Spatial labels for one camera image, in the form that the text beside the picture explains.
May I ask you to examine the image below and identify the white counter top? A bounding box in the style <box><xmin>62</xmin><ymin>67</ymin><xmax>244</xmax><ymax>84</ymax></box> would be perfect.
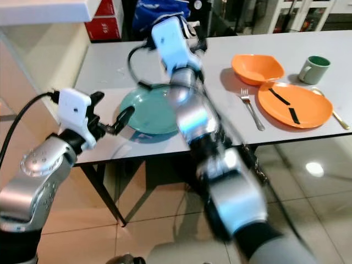
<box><xmin>0</xmin><ymin>0</ymin><xmax>95</xmax><ymax>26</ymax></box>

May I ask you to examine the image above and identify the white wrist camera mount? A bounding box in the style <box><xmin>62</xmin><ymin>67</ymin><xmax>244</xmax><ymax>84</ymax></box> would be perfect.
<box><xmin>58</xmin><ymin>88</ymin><xmax>94</xmax><ymax>152</ymax></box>
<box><xmin>151</xmin><ymin>16</ymin><xmax>191</xmax><ymax>76</ymax></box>

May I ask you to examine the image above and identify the blue bag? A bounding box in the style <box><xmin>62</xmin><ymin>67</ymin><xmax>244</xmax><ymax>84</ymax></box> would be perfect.
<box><xmin>132</xmin><ymin>0</ymin><xmax>194</xmax><ymax>32</ymax></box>

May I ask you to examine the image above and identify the short black strip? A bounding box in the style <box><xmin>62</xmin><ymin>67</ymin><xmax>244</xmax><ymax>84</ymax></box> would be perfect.
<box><xmin>288</xmin><ymin>108</ymin><xmax>301</xmax><ymax>125</ymax></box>

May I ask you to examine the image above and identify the golden metal spoon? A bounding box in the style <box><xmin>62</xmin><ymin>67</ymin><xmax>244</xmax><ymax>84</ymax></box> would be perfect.
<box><xmin>311</xmin><ymin>86</ymin><xmax>352</xmax><ymax>131</ymax></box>

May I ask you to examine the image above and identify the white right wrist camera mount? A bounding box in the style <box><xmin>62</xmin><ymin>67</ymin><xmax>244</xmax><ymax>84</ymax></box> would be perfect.
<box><xmin>151</xmin><ymin>16</ymin><xmax>191</xmax><ymax>76</ymax></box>

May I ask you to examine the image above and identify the orange bowl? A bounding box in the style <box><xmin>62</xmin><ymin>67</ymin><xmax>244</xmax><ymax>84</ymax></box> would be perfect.
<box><xmin>232</xmin><ymin>54</ymin><xmax>285</xmax><ymax>86</ymax></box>

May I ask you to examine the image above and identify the long black strip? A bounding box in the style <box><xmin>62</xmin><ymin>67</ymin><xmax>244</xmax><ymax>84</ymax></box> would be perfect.
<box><xmin>271</xmin><ymin>88</ymin><xmax>293</xmax><ymax>107</ymax></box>

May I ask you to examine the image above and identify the orange round plate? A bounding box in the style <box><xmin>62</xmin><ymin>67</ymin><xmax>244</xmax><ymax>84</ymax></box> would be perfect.
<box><xmin>257</xmin><ymin>82</ymin><xmax>334</xmax><ymax>130</ymax></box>

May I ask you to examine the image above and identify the red cardboard box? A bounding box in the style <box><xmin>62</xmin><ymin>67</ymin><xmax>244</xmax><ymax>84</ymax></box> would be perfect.
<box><xmin>85</xmin><ymin>0</ymin><xmax>125</xmax><ymax>42</ymax></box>

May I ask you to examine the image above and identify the black table leg frame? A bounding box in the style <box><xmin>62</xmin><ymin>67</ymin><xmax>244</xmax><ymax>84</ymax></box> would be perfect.
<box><xmin>79</xmin><ymin>161</ymin><xmax>146</xmax><ymax>227</ymax></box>

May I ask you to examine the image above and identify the green mug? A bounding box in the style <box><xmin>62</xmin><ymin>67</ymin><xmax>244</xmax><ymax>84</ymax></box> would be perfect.
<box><xmin>299</xmin><ymin>56</ymin><xmax>332</xmax><ymax>85</ymax></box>

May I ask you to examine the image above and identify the silver metal fork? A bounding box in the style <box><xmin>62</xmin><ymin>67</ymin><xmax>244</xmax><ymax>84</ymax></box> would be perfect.
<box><xmin>240</xmin><ymin>88</ymin><xmax>266</xmax><ymax>132</ymax></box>

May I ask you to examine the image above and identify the white metal rack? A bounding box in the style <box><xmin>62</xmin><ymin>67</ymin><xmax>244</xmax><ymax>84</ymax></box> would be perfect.
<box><xmin>268</xmin><ymin>0</ymin><xmax>352</xmax><ymax>35</ymax></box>

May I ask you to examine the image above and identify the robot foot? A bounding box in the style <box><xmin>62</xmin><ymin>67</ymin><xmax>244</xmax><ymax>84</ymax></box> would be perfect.
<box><xmin>107</xmin><ymin>252</ymin><xmax>147</xmax><ymax>264</ymax></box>

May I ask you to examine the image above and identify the green round plate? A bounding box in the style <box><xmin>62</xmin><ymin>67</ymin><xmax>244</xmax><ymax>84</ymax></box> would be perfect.
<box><xmin>118</xmin><ymin>87</ymin><xmax>181</xmax><ymax>136</ymax></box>

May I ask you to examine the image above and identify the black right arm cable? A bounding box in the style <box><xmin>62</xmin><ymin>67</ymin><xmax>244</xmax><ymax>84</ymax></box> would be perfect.
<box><xmin>127</xmin><ymin>42</ymin><xmax>161</xmax><ymax>90</ymax></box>

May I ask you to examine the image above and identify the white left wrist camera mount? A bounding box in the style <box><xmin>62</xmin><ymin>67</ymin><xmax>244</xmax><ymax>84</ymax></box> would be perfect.
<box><xmin>58</xmin><ymin>88</ymin><xmax>94</xmax><ymax>152</ymax></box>

